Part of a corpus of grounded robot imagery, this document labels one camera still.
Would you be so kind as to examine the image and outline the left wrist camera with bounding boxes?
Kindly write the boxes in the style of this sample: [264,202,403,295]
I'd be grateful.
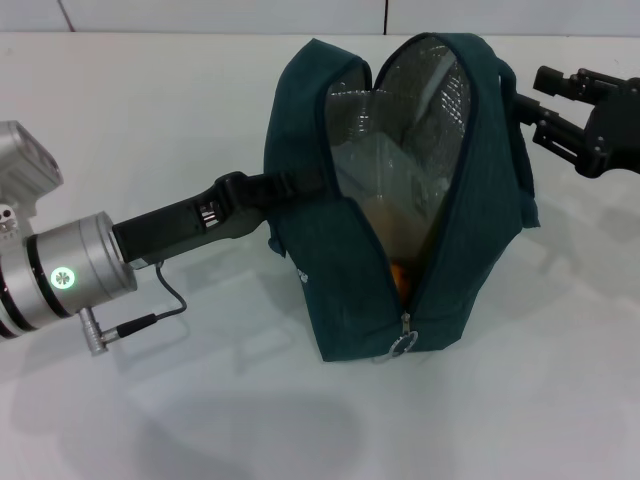
[0,119,65,239]

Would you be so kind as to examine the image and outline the dark teal insulated lunch bag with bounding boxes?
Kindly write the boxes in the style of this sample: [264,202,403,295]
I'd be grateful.
[264,32,544,364]

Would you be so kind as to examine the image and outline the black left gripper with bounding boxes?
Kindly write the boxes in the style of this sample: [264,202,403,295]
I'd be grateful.
[112,167,332,271]

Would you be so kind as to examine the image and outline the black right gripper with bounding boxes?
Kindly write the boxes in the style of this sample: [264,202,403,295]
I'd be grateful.
[514,65,640,180]

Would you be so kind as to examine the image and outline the clear container with blue-rimmed lid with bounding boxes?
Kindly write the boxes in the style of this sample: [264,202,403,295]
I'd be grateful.
[329,128,451,261]

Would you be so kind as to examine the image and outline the orange pear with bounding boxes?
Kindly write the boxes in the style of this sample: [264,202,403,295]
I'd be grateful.
[391,259,415,302]

